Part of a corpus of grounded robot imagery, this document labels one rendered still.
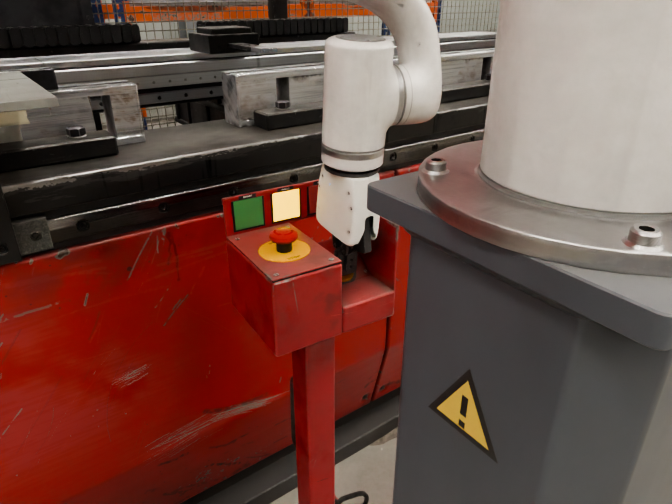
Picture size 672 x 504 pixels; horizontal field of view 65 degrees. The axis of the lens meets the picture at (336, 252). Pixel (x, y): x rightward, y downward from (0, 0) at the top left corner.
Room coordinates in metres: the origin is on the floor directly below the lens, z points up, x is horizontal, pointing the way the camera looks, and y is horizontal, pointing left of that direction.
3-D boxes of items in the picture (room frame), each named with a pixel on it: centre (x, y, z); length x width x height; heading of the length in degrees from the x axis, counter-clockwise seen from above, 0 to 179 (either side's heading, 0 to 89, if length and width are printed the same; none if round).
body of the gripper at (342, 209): (0.70, -0.02, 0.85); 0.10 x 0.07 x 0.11; 32
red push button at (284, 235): (0.66, 0.07, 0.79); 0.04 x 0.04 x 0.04
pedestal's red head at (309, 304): (0.69, 0.04, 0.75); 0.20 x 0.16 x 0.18; 122
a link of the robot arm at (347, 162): (0.70, -0.02, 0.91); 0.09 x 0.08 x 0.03; 32
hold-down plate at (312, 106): (1.08, 0.02, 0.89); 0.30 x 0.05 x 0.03; 126
